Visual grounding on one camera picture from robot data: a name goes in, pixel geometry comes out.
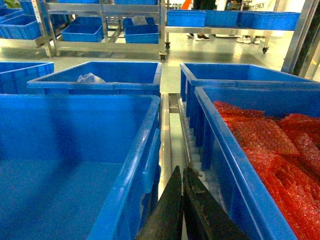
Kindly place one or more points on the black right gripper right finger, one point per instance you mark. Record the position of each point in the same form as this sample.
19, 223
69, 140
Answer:
204, 218

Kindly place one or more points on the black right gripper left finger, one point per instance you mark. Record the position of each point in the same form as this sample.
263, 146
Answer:
166, 221

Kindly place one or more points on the large blue plastic crate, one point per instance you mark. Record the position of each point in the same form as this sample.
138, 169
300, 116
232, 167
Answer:
77, 167

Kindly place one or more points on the blue bin with red items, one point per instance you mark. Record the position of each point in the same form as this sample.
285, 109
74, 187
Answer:
233, 181

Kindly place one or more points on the red bubble wrap bags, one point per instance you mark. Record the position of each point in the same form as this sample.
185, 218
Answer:
285, 153

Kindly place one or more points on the empty blue crate far right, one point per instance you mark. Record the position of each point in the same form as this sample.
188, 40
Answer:
233, 75

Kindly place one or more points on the blue crate with plastic bag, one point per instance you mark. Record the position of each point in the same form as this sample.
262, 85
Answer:
102, 78

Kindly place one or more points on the steel wheeled cart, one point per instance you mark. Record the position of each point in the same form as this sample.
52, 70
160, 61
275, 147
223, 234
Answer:
111, 16

